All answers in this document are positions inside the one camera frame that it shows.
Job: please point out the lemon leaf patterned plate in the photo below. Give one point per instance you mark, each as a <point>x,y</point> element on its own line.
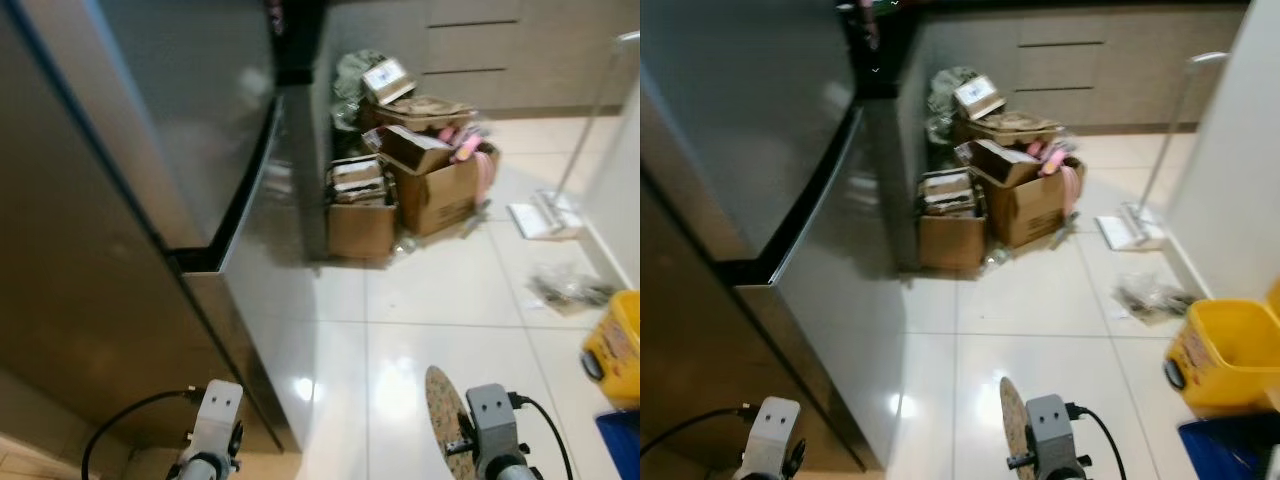
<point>1012,420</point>
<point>440,410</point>

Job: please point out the grey steel fridge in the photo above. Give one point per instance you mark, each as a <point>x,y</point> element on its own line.
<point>700,300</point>
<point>100,250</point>

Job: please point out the blue bin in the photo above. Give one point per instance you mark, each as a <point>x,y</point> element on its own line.
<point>620,445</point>
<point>1225,450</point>

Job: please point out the yellow bucket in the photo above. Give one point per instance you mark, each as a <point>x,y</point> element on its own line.
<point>1220,360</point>
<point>615,350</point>

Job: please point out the crumpled clear plastic wrap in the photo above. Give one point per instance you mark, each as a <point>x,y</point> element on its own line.
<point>570,288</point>
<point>1155,298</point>

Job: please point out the small brown cardboard box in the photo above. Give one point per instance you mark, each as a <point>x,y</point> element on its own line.
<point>360,230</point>
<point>950,242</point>

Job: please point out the white flat mop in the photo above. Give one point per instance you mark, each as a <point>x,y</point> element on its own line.
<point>540,218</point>
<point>1130,232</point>

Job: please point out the large brown cardboard box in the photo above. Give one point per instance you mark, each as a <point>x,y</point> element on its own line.
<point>1030,205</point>
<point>435,195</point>

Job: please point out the pink plastic item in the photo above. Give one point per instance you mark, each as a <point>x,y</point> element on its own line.
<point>1068,180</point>
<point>470,150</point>

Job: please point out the flat open cardboard box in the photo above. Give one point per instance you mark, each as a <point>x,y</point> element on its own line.
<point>1010,130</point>
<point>415,115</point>

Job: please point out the cardboard box with white label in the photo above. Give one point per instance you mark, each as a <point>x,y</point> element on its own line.
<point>978,97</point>
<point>388,80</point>

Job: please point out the grey green crumpled bag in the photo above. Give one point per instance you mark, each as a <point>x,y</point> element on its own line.
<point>350,85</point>
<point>942,100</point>

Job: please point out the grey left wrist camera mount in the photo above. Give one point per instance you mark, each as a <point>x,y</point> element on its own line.
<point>218,415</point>
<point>775,430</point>

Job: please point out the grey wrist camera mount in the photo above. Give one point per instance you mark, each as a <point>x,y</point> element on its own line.
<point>775,430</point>
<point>218,415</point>
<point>490,425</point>
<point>1047,430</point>

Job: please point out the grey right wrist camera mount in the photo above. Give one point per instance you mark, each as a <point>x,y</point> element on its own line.
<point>490,425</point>
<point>1047,430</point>

